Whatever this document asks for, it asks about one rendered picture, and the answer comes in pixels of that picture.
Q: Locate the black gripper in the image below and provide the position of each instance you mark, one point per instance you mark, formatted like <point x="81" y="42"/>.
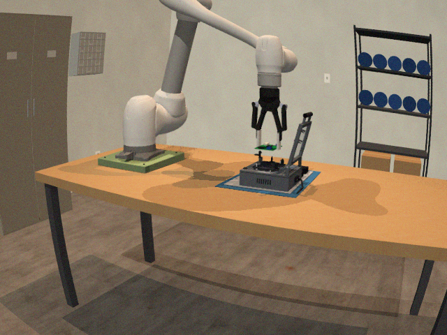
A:
<point x="271" y="105"/>

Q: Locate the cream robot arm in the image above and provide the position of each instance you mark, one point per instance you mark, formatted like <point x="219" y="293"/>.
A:
<point x="145" y="118"/>

